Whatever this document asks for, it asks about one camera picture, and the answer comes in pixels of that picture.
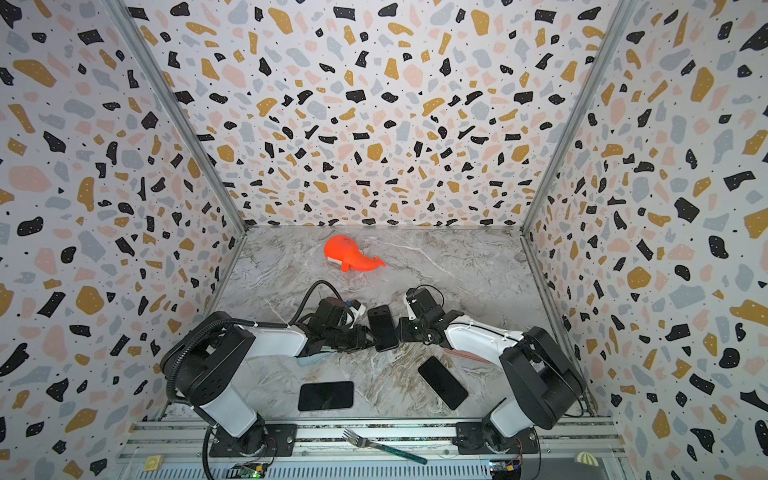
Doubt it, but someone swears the green circuit board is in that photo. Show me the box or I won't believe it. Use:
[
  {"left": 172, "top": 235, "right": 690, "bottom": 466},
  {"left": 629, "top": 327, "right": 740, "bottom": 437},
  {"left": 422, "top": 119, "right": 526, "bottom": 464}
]
[{"left": 226, "top": 463, "right": 267, "bottom": 480}]

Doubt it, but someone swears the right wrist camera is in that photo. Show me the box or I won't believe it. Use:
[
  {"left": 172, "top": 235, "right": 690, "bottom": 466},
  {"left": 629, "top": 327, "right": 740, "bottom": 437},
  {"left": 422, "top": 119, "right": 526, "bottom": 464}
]
[{"left": 403, "top": 295, "right": 418, "bottom": 321}]

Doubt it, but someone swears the black smartphone front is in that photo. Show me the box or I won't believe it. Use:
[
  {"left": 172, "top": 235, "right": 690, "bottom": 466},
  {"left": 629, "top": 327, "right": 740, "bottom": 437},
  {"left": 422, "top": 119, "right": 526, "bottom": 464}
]
[{"left": 298, "top": 381, "right": 355, "bottom": 412}]

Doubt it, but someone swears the light blue phone case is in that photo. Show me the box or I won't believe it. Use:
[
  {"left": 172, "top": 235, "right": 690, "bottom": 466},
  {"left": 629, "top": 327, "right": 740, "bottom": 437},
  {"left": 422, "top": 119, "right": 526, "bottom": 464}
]
[{"left": 297, "top": 353, "right": 330, "bottom": 367}]

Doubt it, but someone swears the black smartphone right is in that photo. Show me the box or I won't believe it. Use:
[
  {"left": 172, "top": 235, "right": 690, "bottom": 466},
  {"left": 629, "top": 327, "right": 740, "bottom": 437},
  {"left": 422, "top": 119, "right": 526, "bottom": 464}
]
[{"left": 418, "top": 356, "right": 468, "bottom": 410}]

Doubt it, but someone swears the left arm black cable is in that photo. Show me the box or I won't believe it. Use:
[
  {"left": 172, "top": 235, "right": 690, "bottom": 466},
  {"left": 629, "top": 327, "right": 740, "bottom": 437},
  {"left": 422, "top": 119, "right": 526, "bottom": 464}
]
[{"left": 293, "top": 280, "right": 343, "bottom": 328}]

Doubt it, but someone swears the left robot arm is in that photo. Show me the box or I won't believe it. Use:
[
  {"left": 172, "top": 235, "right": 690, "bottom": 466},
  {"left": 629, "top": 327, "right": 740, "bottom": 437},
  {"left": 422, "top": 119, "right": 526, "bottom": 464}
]
[{"left": 160, "top": 297, "right": 377, "bottom": 456}]

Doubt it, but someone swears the pink phone case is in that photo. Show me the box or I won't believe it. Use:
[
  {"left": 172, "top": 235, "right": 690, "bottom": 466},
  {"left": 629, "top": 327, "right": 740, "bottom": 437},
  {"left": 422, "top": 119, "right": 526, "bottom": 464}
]
[{"left": 445, "top": 349, "right": 491, "bottom": 363}]

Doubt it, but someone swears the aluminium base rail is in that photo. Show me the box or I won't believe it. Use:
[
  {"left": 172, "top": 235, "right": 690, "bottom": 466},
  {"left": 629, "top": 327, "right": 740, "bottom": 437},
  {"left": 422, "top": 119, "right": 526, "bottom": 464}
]
[{"left": 114, "top": 418, "right": 634, "bottom": 479}]

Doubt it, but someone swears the red whale toy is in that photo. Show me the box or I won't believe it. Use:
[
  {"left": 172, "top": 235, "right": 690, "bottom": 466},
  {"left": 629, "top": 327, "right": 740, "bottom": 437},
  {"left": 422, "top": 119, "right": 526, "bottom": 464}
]
[{"left": 324, "top": 235, "right": 386, "bottom": 272}]

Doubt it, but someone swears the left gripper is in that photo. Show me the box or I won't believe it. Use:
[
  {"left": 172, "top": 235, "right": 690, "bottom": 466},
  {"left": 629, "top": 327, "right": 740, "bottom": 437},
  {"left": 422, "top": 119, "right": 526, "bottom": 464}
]
[{"left": 322, "top": 324, "right": 379, "bottom": 353}]

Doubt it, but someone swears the metal fork green handle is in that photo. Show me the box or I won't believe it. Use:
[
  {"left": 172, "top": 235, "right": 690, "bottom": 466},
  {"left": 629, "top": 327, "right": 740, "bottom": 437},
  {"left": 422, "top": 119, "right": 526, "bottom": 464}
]
[{"left": 343, "top": 429, "right": 428, "bottom": 465}]

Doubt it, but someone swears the black smartphone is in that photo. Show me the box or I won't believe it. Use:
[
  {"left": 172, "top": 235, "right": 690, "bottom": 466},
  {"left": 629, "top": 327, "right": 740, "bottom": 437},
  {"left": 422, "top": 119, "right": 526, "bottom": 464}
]
[
  {"left": 418, "top": 356, "right": 468, "bottom": 410},
  {"left": 298, "top": 381, "right": 355, "bottom": 412}
]

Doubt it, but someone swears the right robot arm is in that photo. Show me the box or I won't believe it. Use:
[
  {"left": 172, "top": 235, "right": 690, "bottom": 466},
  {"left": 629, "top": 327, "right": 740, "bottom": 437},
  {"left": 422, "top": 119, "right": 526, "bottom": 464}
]
[{"left": 398, "top": 285, "right": 585, "bottom": 453}]

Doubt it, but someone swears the black phone case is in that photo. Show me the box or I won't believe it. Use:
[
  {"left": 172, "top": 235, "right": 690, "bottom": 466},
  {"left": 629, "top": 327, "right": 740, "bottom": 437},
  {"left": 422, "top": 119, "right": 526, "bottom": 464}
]
[{"left": 367, "top": 305, "right": 400, "bottom": 352}]

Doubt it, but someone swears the white striped round object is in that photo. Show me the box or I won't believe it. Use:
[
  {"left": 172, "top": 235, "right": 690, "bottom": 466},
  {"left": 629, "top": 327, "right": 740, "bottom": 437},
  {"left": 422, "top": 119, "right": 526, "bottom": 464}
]
[{"left": 574, "top": 451, "right": 599, "bottom": 467}]

